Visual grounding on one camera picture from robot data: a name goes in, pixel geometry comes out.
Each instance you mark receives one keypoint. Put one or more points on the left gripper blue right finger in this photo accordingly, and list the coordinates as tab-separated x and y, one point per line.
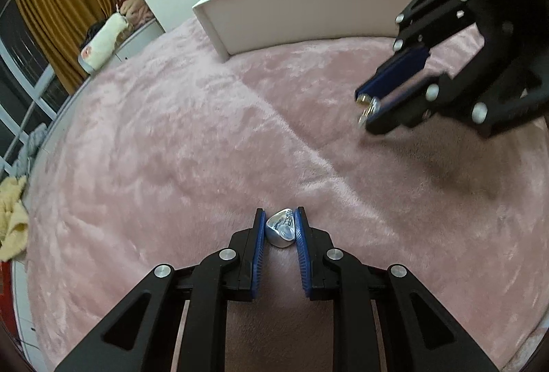
318	281

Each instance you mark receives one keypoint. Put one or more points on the small silver earring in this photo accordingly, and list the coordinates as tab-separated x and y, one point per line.
370	106

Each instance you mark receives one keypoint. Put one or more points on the white rectangular tray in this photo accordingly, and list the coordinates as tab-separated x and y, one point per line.
239	26

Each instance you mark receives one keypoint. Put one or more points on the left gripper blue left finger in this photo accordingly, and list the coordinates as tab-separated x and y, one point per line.
244	275

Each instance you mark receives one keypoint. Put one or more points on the red cloth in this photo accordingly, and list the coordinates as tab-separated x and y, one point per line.
6	299

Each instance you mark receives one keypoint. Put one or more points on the pink fluffy bed blanket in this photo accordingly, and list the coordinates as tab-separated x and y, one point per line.
164	157

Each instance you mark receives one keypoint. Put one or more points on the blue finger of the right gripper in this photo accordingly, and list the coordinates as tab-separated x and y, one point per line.
413	106
398	69

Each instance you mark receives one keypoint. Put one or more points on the silver shell ornament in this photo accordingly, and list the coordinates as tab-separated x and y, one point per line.
280	228

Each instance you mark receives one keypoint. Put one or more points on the white rolled plush pillow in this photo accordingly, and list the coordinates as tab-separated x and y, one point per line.
105	43

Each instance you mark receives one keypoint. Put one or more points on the grey clothes pile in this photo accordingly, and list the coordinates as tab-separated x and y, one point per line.
25	159

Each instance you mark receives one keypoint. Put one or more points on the bay window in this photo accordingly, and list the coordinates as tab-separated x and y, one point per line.
31	93

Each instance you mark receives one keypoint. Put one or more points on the yellow blanket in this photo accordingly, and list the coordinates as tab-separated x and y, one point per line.
14	218

